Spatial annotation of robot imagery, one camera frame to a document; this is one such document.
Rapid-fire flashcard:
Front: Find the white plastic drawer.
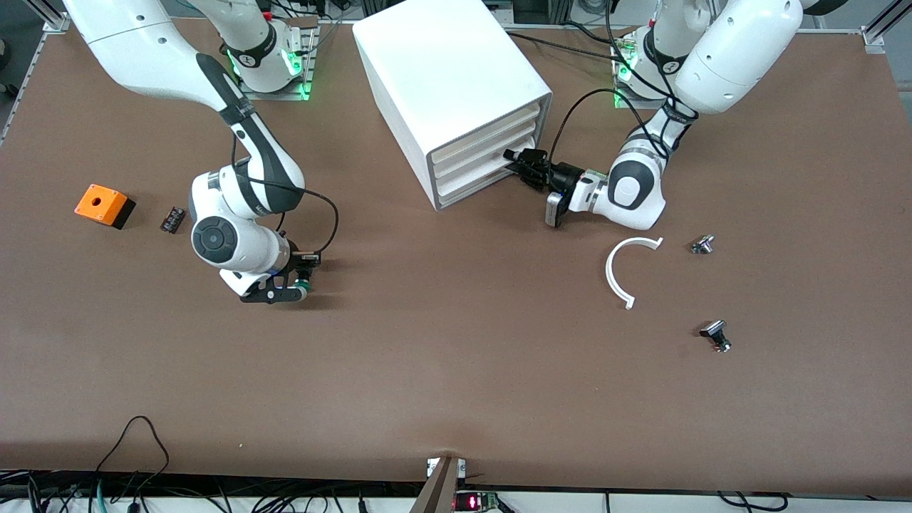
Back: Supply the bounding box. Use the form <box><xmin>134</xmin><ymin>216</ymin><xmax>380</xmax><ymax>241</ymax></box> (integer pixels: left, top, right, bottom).
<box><xmin>433</xmin><ymin>120</ymin><xmax>540</xmax><ymax>192</ymax></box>
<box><xmin>436</xmin><ymin>142</ymin><xmax>535</xmax><ymax>207</ymax></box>
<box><xmin>431</xmin><ymin>102</ymin><xmax>542</xmax><ymax>175</ymax></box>

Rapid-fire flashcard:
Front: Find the white drawer cabinet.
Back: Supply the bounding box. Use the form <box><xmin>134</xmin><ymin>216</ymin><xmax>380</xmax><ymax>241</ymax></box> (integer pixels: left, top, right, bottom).
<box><xmin>353</xmin><ymin>0</ymin><xmax>554</xmax><ymax>212</ymax></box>

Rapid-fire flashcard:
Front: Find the orange button box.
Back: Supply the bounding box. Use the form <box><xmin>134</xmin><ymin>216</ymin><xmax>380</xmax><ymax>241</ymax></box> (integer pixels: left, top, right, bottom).
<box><xmin>74</xmin><ymin>184</ymin><xmax>136</xmax><ymax>230</ymax></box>

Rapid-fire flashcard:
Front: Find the white curved plastic arc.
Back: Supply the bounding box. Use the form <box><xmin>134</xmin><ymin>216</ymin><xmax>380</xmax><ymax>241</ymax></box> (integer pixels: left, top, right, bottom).
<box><xmin>605</xmin><ymin>237</ymin><xmax>665</xmax><ymax>311</ymax></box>

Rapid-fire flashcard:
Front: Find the red display device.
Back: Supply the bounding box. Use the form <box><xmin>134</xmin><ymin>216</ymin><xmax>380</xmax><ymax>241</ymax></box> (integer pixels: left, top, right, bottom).
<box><xmin>455</xmin><ymin>490</ymin><xmax>499</xmax><ymax>513</ymax></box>

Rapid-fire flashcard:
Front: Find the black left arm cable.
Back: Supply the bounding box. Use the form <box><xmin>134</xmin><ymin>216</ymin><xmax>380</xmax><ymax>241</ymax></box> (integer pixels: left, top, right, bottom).
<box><xmin>549</xmin><ymin>0</ymin><xmax>700</xmax><ymax>193</ymax></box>

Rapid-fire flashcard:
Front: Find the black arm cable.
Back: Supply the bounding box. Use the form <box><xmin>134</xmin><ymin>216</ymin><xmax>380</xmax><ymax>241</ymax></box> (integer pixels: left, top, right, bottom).
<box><xmin>232</xmin><ymin>135</ymin><xmax>340</xmax><ymax>259</ymax></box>
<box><xmin>549</xmin><ymin>0</ymin><xmax>700</xmax><ymax>193</ymax></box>

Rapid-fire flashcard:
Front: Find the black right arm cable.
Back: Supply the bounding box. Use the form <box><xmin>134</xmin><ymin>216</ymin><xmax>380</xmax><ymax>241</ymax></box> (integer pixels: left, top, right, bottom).
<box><xmin>232</xmin><ymin>135</ymin><xmax>340</xmax><ymax>259</ymax></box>

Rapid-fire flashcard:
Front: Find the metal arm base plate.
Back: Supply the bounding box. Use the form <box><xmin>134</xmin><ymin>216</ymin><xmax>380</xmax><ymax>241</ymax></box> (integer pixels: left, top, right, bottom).
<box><xmin>237</xmin><ymin>27</ymin><xmax>316</xmax><ymax>101</ymax></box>
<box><xmin>614</xmin><ymin>36</ymin><xmax>689</xmax><ymax>111</ymax></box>

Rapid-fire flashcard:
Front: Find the black table cable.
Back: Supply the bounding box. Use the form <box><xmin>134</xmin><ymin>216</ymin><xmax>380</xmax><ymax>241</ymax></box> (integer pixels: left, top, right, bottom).
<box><xmin>506</xmin><ymin>30</ymin><xmax>629</xmax><ymax>65</ymax></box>

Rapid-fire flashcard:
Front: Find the black headed switch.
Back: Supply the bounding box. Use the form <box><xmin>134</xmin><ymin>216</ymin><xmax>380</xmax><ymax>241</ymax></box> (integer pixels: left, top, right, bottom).
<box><xmin>699</xmin><ymin>320</ymin><xmax>732</xmax><ymax>353</ymax></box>

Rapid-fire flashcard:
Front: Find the black looped cable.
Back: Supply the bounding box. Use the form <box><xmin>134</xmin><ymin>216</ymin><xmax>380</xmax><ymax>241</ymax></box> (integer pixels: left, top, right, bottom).
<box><xmin>93</xmin><ymin>415</ymin><xmax>172</xmax><ymax>513</ymax></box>

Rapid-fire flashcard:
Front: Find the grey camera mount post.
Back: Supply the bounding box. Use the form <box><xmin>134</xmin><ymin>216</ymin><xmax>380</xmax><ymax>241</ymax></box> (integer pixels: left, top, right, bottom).
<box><xmin>410</xmin><ymin>456</ymin><xmax>467</xmax><ymax>513</ymax></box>

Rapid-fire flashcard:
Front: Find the aluminium frame rail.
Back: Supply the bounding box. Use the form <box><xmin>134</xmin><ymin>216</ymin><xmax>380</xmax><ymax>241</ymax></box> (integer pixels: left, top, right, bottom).
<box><xmin>0</xmin><ymin>0</ymin><xmax>72</xmax><ymax>147</ymax></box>
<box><xmin>861</xmin><ymin>0</ymin><xmax>912</xmax><ymax>55</ymax></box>

